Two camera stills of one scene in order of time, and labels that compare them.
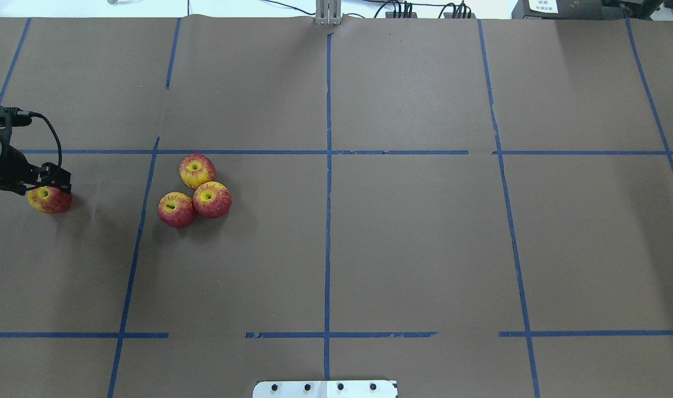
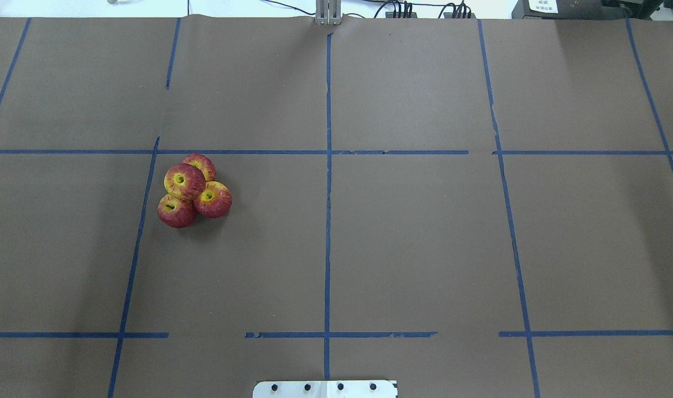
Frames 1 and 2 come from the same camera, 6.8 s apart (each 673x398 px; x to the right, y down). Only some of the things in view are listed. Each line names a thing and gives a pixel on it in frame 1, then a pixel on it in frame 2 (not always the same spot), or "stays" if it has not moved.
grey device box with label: [568, 9] stays
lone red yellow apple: [49, 200] → [184, 181]
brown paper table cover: [475, 207] stays
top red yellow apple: [195, 169] stays
